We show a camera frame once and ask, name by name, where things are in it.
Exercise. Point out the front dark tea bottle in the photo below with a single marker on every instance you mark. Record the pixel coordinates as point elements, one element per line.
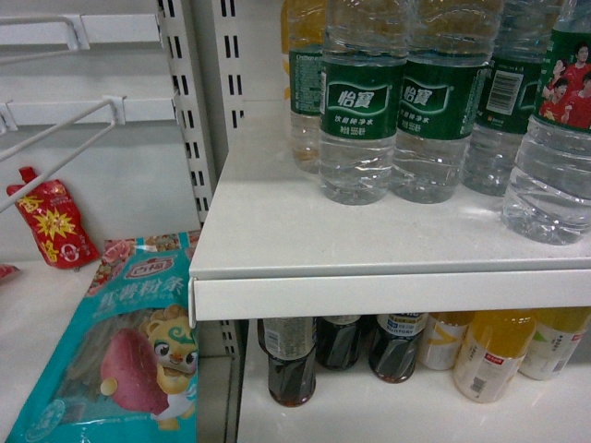
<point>290,344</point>

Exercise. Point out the middle dark tea bottle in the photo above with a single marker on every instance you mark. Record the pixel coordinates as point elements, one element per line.
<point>339,339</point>

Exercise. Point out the rear white yellow bottle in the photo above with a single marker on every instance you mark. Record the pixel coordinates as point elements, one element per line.
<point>442,339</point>

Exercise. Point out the white slotted shelf upright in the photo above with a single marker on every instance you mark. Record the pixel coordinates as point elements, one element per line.
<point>179,39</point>

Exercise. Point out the Suntory dark tea bottle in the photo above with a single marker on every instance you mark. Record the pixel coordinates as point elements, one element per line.
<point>393,352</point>

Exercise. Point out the barcode Cestbon water bottle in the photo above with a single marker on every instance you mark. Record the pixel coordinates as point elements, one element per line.
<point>508,95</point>

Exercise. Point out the red sauce pouch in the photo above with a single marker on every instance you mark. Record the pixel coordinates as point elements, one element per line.
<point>56,225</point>

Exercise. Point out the white yellow bottle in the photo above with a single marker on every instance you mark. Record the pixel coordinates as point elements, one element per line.
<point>442,339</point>
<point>558,332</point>

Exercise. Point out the athlete label water bottle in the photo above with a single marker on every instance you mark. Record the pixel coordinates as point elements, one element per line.
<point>548,196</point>

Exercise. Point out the white water shelf board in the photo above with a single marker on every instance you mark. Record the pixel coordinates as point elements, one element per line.
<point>273,246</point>

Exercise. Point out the right white yellow bottle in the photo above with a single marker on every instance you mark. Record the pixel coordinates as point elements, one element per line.
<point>558,332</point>

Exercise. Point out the rear left water bottle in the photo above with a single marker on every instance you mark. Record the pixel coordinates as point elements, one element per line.
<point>302,29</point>

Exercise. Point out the front yellow juice bottle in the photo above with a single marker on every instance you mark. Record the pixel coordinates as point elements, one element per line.
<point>493,349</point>

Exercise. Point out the front left Cestbon water bottle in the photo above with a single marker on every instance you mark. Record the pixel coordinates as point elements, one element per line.
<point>364,55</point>

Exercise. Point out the teal sweet potato noodle bag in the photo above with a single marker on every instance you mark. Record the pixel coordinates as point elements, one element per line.
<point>125,369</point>

